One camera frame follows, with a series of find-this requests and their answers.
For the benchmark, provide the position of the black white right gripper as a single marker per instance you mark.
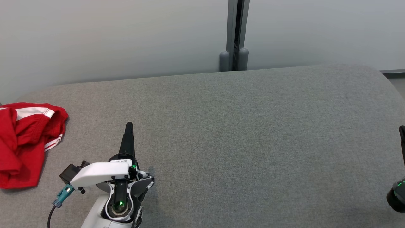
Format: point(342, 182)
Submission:
point(398, 198)

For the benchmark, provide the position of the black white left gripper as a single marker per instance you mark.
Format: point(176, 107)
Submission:
point(101, 174)

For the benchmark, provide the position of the red jersey with white trim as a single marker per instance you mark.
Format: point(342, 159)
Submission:
point(34, 142)

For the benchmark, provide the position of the grey partition base rail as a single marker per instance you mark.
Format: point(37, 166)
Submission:
point(394, 71)

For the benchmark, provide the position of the teal left camera connector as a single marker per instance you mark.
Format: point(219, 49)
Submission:
point(64, 193)

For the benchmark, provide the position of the grey metal partition post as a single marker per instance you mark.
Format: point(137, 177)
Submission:
point(234, 31)

